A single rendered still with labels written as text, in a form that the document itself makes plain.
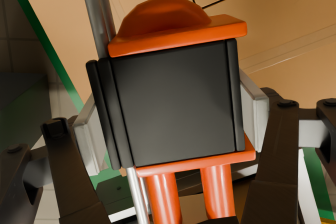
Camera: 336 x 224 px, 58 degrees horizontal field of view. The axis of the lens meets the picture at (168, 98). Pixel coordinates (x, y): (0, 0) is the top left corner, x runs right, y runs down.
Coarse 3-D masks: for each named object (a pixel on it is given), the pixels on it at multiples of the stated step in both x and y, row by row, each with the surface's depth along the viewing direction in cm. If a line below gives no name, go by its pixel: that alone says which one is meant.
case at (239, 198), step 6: (246, 180) 98; (234, 186) 97; (240, 186) 96; (246, 186) 95; (234, 192) 94; (240, 192) 94; (246, 192) 93; (234, 198) 92; (240, 198) 91; (234, 204) 90; (240, 204) 89; (240, 210) 87; (150, 216) 97; (240, 216) 85
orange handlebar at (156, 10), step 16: (160, 0) 17; (176, 0) 17; (128, 16) 17; (144, 16) 17; (160, 16) 17; (176, 16) 17; (192, 16) 17; (208, 16) 18; (128, 32) 17; (144, 32) 17; (160, 176) 20; (208, 176) 21; (224, 176) 21; (160, 192) 21; (176, 192) 22; (208, 192) 21; (224, 192) 21; (160, 208) 21; (176, 208) 22; (208, 208) 22; (224, 208) 21
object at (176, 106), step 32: (160, 32) 16; (192, 32) 16; (224, 32) 16; (128, 64) 16; (160, 64) 16; (192, 64) 16; (224, 64) 16; (128, 96) 17; (160, 96) 17; (192, 96) 17; (224, 96) 17; (128, 128) 17; (160, 128) 17; (192, 128) 18; (224, 128) 18; (160, 160) 18; (192, 160) 18; (224, 160) 18
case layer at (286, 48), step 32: (32, 0) 78; (64, 0) 78; (128, 0) 79; (192, 0) 80; (224, 0) 80; (256, 0) 80; (288, 0) 80; (320, 0) 80; (64, 32) 81; (256, 32) 83; (288, 32) 83; (320, 32) 83; (64, 64) 84; (256, 64) 86; (288, 64) 86; (320, 64) 86; (288, 96) 90; (320, 96) 90
